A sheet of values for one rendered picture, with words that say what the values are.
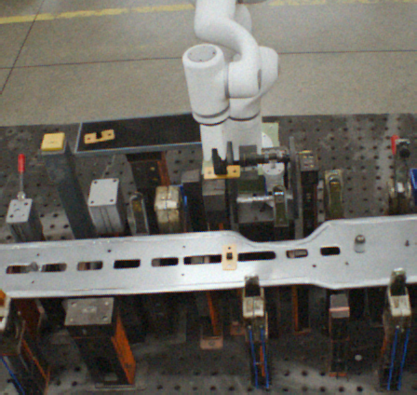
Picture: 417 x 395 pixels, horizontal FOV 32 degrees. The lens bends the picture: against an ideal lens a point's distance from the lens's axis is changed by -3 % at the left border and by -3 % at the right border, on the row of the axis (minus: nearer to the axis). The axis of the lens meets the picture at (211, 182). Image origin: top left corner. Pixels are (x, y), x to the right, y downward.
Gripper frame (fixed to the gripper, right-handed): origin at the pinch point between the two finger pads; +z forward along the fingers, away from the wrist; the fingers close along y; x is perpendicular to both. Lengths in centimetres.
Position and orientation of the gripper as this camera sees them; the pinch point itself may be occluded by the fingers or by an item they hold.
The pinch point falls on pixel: (220, 164)
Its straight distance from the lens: 174.5
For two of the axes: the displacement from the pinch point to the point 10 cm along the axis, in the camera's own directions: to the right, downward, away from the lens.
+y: -0.6, 7.1, -7.0
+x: 9.9, -0.5, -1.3
